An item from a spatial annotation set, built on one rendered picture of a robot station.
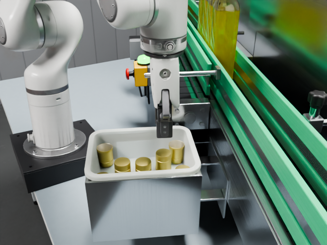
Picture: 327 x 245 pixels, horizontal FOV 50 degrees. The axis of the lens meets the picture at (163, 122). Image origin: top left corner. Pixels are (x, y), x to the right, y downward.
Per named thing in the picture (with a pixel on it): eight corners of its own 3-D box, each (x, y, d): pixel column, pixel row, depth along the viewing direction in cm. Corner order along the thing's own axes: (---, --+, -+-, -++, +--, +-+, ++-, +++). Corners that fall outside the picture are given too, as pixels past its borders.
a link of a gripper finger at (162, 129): (173, 114, 65) (173, 144, 68) (172, 106, 68) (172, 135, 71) (156, 114, 65) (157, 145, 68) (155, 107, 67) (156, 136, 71)
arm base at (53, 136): (22, 164, 100) (10, 103, 92) (24, 134, 116) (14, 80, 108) (90, 153, 105) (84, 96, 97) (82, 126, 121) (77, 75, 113)
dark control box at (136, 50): (149, 60, 145) (149, 40, 141) (130, 61, 144) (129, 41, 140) (148, 54, 152) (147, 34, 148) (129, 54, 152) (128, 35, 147)
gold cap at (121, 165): (114, 183, 73) (113, 166, 71) (115, 173, 76) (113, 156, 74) (131, 183, 74) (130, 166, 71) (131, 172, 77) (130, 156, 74)
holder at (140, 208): (223, 231, 75) (230, 173, 67) (93, 242, 72) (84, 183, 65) (206, 180, 89) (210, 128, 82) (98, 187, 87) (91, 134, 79)
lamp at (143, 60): (151, 65, 119) (151, 57, 117) (137, 66, 118) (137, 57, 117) (150, 61, 123) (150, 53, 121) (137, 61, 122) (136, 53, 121)
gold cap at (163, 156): (155, 174, 76) (155, 157, 74) (154, 164, 79) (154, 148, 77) (172, 173, 76) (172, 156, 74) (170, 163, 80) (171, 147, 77)
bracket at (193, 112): (208, 130, 84) (210, 104, 80) (169, 132, 83) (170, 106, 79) (206, 123, 87) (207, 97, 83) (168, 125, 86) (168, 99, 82)
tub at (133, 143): (201, 205, 70) (204, 170, 66) (87, 213, 68) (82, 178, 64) (187, 155, 85) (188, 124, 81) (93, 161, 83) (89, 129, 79)
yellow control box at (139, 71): (154, 87, 121) (154, 66, 118) (133, 88, 121) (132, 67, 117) (153, 79, 127) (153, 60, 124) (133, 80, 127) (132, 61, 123)
